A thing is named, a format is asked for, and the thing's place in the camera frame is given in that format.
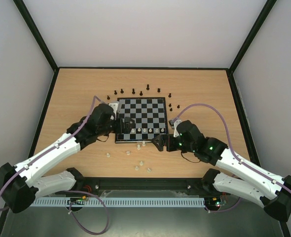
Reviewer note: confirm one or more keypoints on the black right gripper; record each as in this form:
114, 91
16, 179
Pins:
165, 143

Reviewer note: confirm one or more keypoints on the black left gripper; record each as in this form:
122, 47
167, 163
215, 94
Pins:
127, 128

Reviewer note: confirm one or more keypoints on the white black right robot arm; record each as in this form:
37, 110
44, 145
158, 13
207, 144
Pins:
231, 173

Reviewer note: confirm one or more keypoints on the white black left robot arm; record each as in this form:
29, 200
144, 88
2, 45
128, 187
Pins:
23, 183

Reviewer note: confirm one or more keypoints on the black white chessboard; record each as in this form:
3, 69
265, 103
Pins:
147, 112

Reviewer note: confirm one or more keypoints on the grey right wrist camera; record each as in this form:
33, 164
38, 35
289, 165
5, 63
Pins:
173, 122

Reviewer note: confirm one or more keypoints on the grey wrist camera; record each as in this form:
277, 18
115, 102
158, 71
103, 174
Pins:
173, 122
115, 106

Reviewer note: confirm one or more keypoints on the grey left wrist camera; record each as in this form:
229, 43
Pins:
115, 106

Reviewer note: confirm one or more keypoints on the black front frame rail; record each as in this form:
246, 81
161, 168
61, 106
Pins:
189, 186

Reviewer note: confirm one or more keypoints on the white slotted cable duct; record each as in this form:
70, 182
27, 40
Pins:
195, 202

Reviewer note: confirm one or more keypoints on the black rear left frame post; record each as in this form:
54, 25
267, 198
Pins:
24, 12

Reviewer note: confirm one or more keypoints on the black frame post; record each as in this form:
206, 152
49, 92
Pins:
268, 6
24, 12

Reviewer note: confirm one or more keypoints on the black rear right frame post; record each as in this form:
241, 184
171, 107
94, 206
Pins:
268, 6

